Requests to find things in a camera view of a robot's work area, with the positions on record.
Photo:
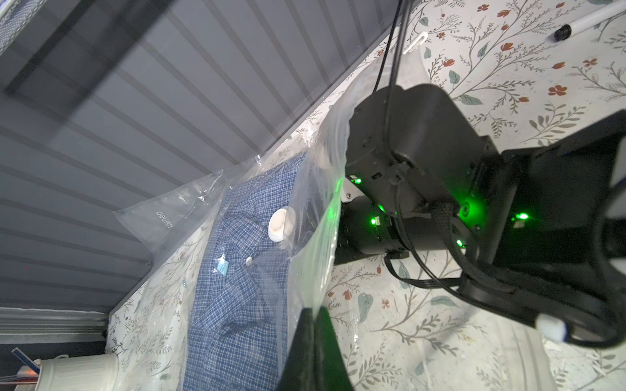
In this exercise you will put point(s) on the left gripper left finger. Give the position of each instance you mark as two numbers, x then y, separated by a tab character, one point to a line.
300	367

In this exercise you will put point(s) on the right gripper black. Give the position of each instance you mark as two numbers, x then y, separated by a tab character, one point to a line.
408	150

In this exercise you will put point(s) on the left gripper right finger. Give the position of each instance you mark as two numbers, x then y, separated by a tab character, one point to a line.
330	373

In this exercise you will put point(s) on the blue checked shirt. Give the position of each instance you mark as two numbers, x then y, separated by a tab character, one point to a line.
237	330

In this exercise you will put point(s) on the clear plastic vacuum bag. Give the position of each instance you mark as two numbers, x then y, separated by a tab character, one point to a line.
149	332

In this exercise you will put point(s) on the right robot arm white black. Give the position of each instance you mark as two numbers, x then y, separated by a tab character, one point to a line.
538	233

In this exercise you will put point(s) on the white pen cup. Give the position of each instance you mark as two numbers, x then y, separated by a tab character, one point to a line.
89	373

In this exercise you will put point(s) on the black marker pen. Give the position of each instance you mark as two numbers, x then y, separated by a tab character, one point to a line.
604	13

